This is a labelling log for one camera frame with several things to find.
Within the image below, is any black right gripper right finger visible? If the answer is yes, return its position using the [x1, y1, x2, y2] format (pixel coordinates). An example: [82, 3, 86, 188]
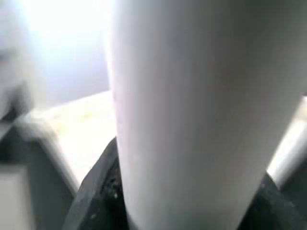
[250, 172, 307, 230]

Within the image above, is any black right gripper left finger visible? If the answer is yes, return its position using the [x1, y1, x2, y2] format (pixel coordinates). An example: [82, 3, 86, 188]
[68, 136, 131, 230]

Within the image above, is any white plastic table top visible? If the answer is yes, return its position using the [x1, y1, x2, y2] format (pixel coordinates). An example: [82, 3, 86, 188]
[24, 91, 307, 192]

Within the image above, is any white plastic table leg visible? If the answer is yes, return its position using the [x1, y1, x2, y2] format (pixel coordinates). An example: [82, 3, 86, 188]
[109, 0, 307, 230]

